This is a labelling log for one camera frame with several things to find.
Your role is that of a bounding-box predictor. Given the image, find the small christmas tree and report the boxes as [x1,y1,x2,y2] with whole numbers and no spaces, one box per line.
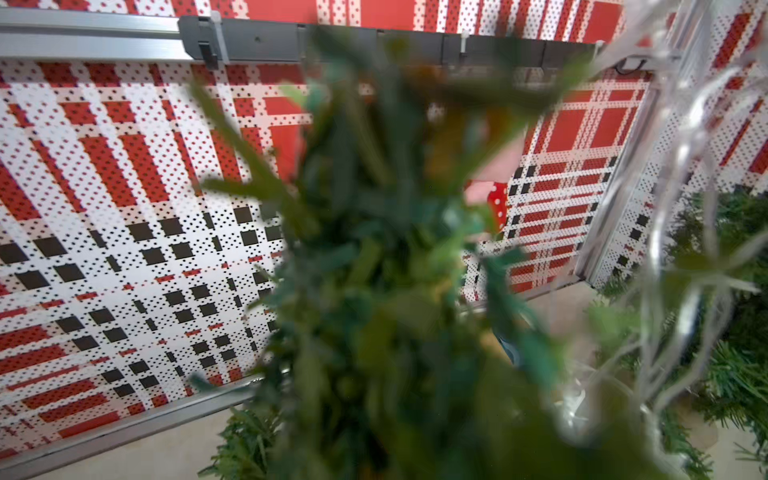
[587,188,767,479]
[188,26,669,479]

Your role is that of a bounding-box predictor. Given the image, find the clear star string light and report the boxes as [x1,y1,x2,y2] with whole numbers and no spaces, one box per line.
[561,1,767,452]

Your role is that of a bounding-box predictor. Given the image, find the pink pig plush toy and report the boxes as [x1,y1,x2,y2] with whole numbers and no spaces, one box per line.
[464,131,526,237]

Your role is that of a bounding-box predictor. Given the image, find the white wooden tissue box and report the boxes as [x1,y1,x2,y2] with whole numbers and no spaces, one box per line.
[480,328,537,369]

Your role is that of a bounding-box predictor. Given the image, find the black hook rail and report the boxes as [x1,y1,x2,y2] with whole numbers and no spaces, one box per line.
[177,15,661,76]

